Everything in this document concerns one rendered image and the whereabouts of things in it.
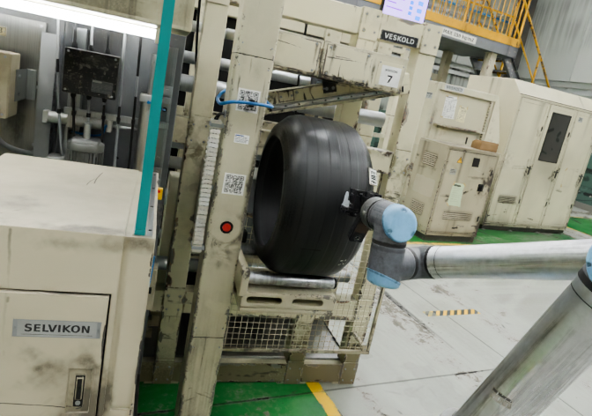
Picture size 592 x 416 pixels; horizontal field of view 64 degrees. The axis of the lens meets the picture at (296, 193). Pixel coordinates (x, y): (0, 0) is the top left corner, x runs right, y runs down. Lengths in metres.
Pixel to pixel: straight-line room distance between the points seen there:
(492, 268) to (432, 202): 5.01
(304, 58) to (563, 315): 1.34
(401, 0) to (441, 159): 1.93
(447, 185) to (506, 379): 5.27
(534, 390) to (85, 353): 0.85
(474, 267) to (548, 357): 0.31
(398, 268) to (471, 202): 5.39
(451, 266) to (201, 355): 1.05
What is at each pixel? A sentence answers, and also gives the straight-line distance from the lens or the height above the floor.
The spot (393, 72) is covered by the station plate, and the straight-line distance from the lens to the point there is 2.07.
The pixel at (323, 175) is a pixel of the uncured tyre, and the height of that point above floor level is 1.33.
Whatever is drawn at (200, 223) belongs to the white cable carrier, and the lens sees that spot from 1.70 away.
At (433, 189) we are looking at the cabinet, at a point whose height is 0.66.
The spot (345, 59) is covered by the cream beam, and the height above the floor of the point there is 1.73.
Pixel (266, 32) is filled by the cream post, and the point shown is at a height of 1.74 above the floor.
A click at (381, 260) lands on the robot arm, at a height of 1.21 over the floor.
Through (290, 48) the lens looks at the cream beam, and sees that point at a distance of 1.91.
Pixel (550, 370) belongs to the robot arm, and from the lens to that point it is 1.02.
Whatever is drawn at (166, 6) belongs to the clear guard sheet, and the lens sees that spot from 0.87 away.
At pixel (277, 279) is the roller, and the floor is 0.91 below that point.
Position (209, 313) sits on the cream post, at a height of 0.72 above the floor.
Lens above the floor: 1.59
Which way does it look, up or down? 13 degrees down
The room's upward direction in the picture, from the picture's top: 11 degrees clockwise
